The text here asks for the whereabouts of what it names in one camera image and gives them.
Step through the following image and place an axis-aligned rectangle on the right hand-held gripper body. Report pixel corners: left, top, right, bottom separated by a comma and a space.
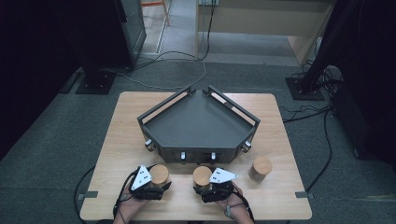
201, 167, 240, 204

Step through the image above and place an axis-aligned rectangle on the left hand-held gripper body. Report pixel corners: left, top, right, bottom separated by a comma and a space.
128, 164, 166, 201

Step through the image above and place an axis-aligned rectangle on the glass jar of pale nuts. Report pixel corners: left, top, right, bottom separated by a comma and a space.
148, 163, 171, 189

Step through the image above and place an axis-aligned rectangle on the glass jar with wooden lid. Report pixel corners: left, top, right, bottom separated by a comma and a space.
191, 165, 214, 191
247, 156, 274, 183

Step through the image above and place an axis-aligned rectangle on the black corner shelf rack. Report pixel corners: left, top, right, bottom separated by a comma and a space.
136, 85, 262, 165

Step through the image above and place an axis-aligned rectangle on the person's right hand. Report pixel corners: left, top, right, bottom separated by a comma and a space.
214, 182, 248, 218

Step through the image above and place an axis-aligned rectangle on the person's left hand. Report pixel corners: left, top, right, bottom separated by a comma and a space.
119, 188, 148, 217

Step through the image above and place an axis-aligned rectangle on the grey tape piece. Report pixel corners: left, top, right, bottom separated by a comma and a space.
77, 190, 99, 201
294, 190, 314, 200

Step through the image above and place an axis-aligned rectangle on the glass-sided black cabinet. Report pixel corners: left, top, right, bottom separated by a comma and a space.
71, 0, 148, 70

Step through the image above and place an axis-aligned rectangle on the black equipment box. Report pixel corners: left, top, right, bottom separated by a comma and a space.
329, 83, 372, 161

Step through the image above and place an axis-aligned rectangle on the orange stool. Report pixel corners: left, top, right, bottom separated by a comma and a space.
139, 0, 172, 27

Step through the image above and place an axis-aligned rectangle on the light wooden desk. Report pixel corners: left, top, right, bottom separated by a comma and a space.
194, 0, 336, 66

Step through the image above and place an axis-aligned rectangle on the left hand-held gripper cable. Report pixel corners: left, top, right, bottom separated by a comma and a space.
112, 169, 139, 223

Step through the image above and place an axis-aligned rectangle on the hand-held gripper cable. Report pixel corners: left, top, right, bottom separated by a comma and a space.
112, 169, 139, 223
232, 189, 256, 224

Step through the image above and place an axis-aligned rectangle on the grey wrist strap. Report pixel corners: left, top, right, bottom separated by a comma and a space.
224, 203, 245, 219

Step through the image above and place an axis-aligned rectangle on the right hand-held gripper cable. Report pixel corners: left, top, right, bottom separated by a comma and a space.
232, 189, 256, 224

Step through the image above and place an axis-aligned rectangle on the black cable under table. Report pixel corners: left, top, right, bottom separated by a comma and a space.
73, 165, 96, 224

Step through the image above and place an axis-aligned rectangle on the grey floor cable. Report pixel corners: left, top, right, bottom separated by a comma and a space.
102, 60, 207, 91

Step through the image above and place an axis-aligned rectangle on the black stand with base plate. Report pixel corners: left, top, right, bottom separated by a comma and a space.
75, 46, 118, 95
285, 0, 365, 102

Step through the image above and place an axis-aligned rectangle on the thin black floor cable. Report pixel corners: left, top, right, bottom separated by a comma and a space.
279, 104, 332, 123

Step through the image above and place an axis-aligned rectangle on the long black floor cable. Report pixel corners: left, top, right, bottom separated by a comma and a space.
305, 108, 334, 193

